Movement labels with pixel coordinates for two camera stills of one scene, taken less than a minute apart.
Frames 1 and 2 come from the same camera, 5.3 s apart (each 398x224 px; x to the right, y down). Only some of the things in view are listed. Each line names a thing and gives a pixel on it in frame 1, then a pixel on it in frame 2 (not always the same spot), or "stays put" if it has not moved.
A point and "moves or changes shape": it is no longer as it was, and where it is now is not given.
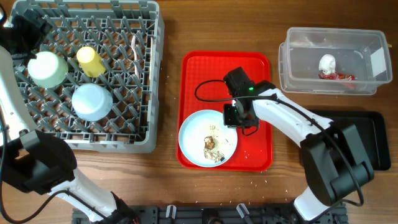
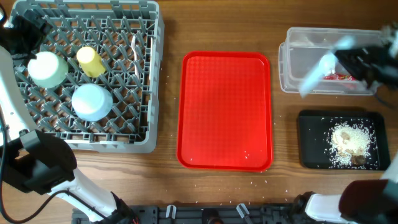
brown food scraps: [209, 150] moves or changes shape
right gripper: [230, 119] → [375, 62]
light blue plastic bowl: [92, 102] stays put
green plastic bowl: [47, 70] stays put
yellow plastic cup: [91, 63] stays put
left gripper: [37, 35] stays put
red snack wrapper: [337, 76] stays put
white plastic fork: [135, 53] stays put
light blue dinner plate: [205, 141] → [326, 66]
